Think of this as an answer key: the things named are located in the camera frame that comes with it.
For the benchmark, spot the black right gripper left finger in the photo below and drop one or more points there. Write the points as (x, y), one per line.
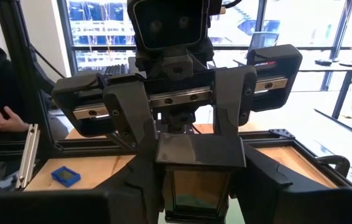
(70, 208)

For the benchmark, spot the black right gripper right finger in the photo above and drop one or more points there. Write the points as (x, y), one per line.
(303, 205)

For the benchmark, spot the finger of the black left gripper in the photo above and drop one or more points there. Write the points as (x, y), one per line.
(129, 109)
(233, 99)

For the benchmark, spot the grey office chair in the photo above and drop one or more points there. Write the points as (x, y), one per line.
(263, 40)

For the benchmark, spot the black office desk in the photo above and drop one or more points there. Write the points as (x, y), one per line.
(347, 87)

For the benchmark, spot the blue digital clock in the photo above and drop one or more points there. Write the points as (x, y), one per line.
(65, 176)

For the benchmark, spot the silver aluminium bar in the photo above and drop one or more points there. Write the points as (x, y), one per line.
(28, 155)

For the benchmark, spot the large window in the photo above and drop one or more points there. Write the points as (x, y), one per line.
(101, 31)

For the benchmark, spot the person's hand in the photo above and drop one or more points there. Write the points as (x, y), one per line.
(8, 123)

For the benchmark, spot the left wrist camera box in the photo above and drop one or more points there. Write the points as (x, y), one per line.
(169, 25)

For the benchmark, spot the black aluminium table frame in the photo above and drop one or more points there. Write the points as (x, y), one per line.
(23, 62)

